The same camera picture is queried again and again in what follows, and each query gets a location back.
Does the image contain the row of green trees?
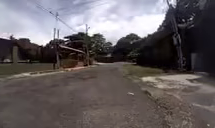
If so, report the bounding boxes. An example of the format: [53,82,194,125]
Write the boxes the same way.
[63,31,143,63]

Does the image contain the thin utility pole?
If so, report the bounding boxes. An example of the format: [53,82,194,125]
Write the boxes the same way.
[84,23,91,67]

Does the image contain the grass patch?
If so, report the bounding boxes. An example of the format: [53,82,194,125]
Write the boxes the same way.
[123,63,166,79]

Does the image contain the white litter piece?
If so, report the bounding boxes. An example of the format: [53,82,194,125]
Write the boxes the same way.
[126,91,136,97]

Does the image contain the grey asphalt road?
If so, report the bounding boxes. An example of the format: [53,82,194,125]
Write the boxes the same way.
[0,61,183,128]

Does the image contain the building with sloped roof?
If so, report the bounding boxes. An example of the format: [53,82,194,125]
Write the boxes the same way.
[58,39,88,68]

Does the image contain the utility pole with transformer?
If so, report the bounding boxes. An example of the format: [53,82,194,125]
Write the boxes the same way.
[52,11,62,70]

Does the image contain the concrete kerb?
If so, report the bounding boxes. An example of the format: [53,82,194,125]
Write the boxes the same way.
[0,64,98,83]

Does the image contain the pale concrete driveway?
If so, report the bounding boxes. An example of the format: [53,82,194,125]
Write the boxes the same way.
[139,72,215,128]

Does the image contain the leaning utility pole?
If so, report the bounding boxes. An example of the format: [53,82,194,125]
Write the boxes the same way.
[166,0,185,71]

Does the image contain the grass verge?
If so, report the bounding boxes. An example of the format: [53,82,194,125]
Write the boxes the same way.
[0,62,79,77]

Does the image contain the dark low building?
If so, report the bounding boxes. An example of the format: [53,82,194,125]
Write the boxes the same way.
[0,36,43,64]

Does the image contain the dark overgrown wall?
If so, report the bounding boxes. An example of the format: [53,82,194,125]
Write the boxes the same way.
[136,28,183,69]

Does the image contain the overhead wires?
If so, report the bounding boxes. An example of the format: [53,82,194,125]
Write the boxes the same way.
[34,0,109,34]

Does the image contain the dark tall wall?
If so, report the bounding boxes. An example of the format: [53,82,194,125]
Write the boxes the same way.
[181,0,215,76]

